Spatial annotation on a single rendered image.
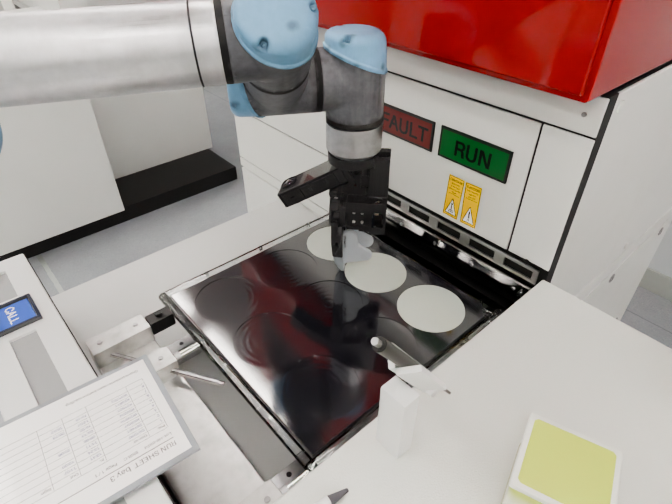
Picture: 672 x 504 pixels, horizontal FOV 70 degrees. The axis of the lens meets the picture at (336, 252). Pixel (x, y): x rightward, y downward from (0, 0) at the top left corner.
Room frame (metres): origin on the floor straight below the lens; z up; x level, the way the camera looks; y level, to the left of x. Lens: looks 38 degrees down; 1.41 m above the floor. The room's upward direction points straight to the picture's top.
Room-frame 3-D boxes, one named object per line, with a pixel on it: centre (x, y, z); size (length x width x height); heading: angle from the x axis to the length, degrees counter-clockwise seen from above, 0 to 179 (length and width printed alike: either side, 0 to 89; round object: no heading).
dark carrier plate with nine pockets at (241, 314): (0.53, 0.01, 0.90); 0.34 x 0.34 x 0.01; 41
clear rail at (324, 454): (0.39, -0.11, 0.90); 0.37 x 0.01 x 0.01; 131
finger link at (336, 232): (0.59, 0.00, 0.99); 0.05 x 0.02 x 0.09; 172
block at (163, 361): (0.40, 0.25, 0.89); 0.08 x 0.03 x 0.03; 131
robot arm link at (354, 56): (0.60, -0.02, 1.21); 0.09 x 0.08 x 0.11; 100
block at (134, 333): (0.46, 0.30, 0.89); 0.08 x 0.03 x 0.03; 131
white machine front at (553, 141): (0.82, -0.03, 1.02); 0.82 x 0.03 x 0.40; 41
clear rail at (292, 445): (0.41, 0.15, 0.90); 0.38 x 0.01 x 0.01; 41
